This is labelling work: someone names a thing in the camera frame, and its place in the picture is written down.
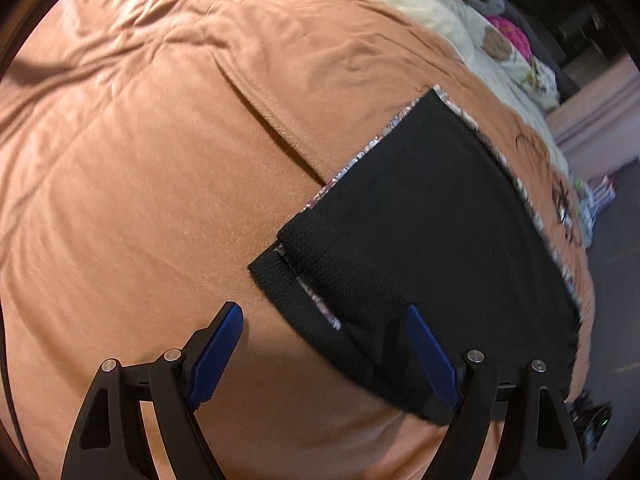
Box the black knit pants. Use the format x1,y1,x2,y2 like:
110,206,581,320
250,92,579,425

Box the white storage box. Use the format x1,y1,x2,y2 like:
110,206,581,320
573,174,617,247

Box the right pink curtain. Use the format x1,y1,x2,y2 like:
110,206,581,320
547,55,640,180

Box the orange blanket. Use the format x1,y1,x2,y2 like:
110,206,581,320
1,0,577,479

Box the bear print pillow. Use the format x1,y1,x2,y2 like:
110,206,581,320
473,13,560,112

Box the pink fluffy cloth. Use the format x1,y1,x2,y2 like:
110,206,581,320
487,15,534,62

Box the grey plush toy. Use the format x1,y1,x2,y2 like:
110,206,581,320
469,0,506,16

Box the cream bed sheet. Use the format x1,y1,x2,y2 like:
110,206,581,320
378,0,568,174

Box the black cords on bed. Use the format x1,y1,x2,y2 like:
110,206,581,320
514,131,586,248

